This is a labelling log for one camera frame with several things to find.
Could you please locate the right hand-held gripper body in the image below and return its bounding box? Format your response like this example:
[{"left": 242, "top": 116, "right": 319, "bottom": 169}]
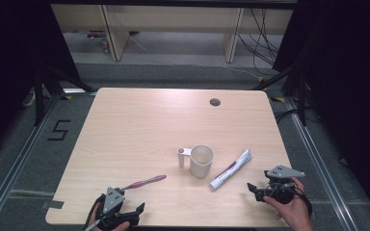
[{"left": 254, "top": 165, "right": 306, "bottom": 205}]

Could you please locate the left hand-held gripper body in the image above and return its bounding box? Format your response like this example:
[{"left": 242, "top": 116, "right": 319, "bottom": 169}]
[{"left": 91, "top": 187, "right": 142, "bottom": 231}]

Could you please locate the pink toothbrush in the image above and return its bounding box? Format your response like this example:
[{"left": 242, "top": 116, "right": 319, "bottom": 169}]
[{"left": 119, "top": 174, "right": 168, "bottom": 193}]

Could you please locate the white toothpaste tube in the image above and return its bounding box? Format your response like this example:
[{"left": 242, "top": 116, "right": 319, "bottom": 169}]
[{"left": 208, "top": 148, "right": 253, "bottom": 192}]

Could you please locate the white cup with handle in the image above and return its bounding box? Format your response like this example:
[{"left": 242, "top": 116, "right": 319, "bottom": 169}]
[{"left": 176, "top": 143, "right": 215, "bottom": 179}]

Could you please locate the person's left hand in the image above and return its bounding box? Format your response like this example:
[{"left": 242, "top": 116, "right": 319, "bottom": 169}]
[{"left": 88, "top": 212, "right": 131, "bottom": 231}]

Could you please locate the person's right hand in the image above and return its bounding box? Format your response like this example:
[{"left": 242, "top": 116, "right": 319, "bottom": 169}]
[{"left": 263, "top": 177, "right": 314, "bottom": 231}]

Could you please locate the black tripod stand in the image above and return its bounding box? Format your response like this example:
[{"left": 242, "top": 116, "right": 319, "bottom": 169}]
[
  {"left": 33, "top": 63, "right": 98, "bottom": 127},
  {"left": 251, "top": 32, "right": 310, "bottom": 127}
]

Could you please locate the black curtain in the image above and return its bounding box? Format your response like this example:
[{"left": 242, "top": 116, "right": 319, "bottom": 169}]
[
  {"left": 0, "top": 0, "right": 82, "bottom": 163},
  {"left": 272, "top": 0, "right": 370, "bottom": 222}
]

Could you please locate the small colourful floor clutter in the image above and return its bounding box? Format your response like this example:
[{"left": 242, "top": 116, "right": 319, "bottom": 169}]
[{"left": 84, "top": 30, "right": 111, "bottom": 55}]

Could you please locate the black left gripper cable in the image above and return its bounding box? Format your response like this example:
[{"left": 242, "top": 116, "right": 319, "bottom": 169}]
[{"left": 82, "top": 192, "right": 106, "bottom": 231}]

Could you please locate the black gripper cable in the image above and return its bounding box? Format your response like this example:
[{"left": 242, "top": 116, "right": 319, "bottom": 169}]
[
  {"left": 293, "top": 185, "right": 314, "bottom": 219},
  {"left": 82, "top": 192, "right": 106, "bottom": 231}
]

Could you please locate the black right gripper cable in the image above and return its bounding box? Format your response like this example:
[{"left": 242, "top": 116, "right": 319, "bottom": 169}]
[{"left": 293, "top": 185, "right": 314, "bottom": 219}]

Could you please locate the metal floor rail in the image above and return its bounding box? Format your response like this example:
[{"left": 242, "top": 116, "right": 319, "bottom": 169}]
[
  {"left": 0, "top": 93, "right": 62, "bottom": 231},
  {"left": 284, "top": 95, "right": 358, "bottom": 231}
]

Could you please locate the black floor cable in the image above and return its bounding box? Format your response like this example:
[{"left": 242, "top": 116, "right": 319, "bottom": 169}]
[{"left": 274, "top": 108, "right": 301, "bottom": 125}]

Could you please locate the bundle of black cables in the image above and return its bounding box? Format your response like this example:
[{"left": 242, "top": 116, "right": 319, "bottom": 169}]
[{"left": 236, "top": 8, "right": 282, "bottom": 77}]

